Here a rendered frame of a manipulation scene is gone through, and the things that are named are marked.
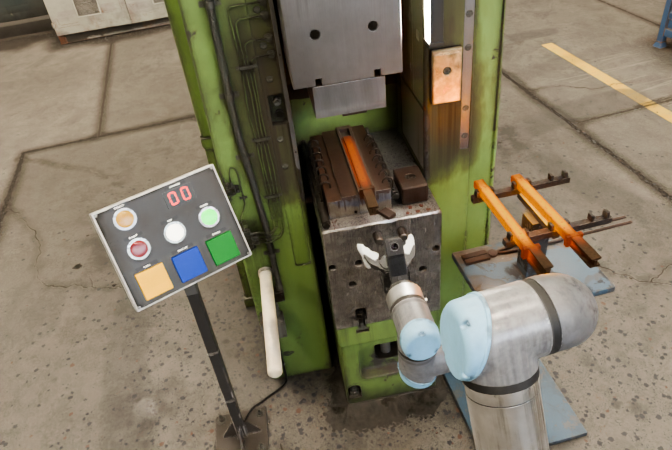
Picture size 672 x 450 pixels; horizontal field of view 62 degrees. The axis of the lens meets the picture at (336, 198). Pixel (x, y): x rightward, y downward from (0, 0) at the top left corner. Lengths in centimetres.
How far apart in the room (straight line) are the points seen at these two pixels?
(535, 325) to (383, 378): 150
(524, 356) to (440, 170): 116
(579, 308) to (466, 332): 17
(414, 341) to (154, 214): 74
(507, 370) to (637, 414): 169
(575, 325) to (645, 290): 210
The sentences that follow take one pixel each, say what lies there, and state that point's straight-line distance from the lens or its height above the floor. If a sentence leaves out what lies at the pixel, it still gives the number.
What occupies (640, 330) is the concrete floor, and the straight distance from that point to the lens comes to 281.
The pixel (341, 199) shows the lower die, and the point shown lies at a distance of 174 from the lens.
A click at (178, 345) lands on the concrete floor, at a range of 279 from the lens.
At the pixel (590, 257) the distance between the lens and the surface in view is 155.
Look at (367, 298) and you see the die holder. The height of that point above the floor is 60.
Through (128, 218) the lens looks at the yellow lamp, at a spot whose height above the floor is 116.
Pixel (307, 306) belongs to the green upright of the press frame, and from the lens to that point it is 221.
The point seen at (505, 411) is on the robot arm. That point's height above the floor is 126.
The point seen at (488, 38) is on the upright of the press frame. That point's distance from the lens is 179.
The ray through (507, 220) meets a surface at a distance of 163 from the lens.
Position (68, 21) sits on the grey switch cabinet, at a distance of 697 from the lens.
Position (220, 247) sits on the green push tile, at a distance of 159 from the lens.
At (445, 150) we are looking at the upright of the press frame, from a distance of 190.
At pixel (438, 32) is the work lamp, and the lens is 168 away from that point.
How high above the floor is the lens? 201
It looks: 36 degrees down
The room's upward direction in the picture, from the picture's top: 7 degrees counter-clockwise
